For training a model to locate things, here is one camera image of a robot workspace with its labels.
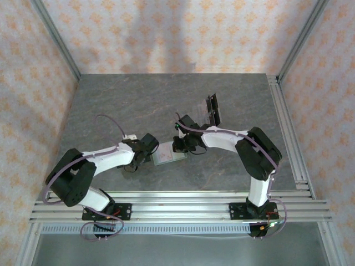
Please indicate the grey metal panel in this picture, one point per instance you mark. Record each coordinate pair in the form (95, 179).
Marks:
(180, 252)

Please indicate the green card holder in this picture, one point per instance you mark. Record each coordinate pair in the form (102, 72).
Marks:
(177, 157)

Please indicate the small black electronics board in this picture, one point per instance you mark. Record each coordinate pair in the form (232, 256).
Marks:
(256, 232)

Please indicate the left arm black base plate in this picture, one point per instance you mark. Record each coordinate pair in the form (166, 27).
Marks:
(124, 210)

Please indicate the clear acrylic card stand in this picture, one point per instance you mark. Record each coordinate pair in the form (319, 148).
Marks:
(213, 104)

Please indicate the aluminium mounting rail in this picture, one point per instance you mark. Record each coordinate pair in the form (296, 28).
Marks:
(180, 206)

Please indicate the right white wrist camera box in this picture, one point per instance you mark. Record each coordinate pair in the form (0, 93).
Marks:
(180, 133)

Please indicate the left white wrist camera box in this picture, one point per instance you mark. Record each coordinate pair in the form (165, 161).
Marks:
(130, 137)

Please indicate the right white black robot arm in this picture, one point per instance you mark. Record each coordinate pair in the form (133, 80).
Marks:
(222, 138)

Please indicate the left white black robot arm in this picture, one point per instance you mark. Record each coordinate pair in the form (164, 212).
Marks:
(111, 159)

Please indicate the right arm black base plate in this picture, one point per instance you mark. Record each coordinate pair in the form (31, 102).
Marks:
(235, 210)

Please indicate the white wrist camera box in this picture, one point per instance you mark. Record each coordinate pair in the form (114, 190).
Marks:
(180, 133)
(130, 137)

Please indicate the aluminium side rail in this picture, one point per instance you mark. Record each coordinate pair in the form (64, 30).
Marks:
(291, 138)

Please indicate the aluminium frame post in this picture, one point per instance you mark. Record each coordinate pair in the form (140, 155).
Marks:
(301, 41)
(59, 41)

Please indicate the aluminium frame leg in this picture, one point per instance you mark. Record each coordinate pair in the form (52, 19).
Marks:
(29, 243)
(330, 243)

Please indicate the credit card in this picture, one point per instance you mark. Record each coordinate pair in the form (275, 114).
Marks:
(165, 153)

